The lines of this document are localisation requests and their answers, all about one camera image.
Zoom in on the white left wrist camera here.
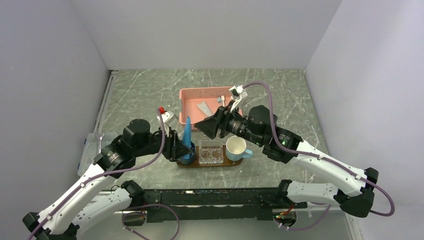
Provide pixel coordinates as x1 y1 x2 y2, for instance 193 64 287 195
158 106 178 127

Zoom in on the dark navy mug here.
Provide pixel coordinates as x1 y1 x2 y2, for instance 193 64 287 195
178 152 196 166

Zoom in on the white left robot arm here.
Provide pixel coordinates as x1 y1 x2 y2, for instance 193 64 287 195
22 116 195 240

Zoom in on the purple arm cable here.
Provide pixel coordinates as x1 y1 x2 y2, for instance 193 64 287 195
28 112 181 240
243 81 396 232

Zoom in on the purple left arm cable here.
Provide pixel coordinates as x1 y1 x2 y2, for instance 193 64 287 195
28 112 181 240

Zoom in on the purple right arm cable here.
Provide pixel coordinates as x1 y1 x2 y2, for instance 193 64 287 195
243 81 396 232

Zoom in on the silver toothpaste tube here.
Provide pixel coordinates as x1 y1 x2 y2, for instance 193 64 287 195
196 101 214 117

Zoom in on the blue toothpaste tube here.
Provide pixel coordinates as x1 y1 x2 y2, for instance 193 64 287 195
182 116 192 155

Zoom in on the clear textured glass dish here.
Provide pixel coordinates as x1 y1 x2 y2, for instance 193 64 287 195
198 140 224 165

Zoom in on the clear plastic screw box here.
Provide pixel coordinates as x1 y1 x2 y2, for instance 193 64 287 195
77 132 118 177

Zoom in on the white and light-blue mug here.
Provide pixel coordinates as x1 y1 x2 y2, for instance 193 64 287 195
225 136 254 162

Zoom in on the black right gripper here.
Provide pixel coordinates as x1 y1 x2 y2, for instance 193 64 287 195
194 100 264 146

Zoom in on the oval wooden tray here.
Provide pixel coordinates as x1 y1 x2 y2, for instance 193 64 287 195
176 145 244 169

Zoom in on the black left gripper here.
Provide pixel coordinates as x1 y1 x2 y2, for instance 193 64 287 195
133 124 192 160

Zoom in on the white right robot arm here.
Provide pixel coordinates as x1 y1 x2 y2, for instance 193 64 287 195
194 105 379 218

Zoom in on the pink perforated plastic basket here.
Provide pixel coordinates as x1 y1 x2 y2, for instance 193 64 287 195
179 86 232 131

